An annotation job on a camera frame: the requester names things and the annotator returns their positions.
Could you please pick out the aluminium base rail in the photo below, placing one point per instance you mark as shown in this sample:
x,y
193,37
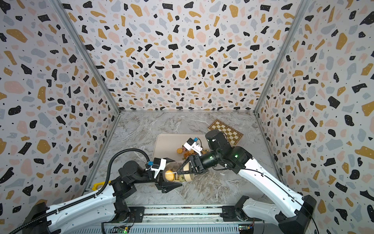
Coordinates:
x,y
184,219

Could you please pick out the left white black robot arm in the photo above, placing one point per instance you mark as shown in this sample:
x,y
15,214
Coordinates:
x,y
104,205

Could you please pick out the yellow plastic letter toy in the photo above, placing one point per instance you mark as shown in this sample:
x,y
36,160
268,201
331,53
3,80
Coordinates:
x,y
98,186

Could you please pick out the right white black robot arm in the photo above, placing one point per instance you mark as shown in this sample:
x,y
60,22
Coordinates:
x,y
289,210

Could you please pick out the beige rectangular tray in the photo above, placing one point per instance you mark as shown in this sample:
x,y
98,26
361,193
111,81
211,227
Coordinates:
x,y
166,145

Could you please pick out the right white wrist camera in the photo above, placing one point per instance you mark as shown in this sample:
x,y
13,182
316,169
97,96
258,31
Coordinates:
x,y
192,144

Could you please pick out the wooden chessboard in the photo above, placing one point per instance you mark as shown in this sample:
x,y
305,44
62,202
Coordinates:
x,y
232,135

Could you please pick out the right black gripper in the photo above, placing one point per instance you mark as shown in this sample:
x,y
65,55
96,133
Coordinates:
x,y
197,168

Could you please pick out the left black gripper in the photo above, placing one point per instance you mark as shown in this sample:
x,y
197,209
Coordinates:
x,y
162,185

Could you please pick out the pile of poured cookies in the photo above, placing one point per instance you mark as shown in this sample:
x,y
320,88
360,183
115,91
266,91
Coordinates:
x,y
184,152

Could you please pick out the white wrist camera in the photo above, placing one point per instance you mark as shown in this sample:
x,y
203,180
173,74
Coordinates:
x,y
155,166
192,144

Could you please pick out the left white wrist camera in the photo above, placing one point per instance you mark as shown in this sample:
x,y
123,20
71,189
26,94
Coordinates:
x,y
155,166

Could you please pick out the cookie jar with beige lid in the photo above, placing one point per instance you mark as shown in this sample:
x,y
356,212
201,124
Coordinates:
x,y
172,176

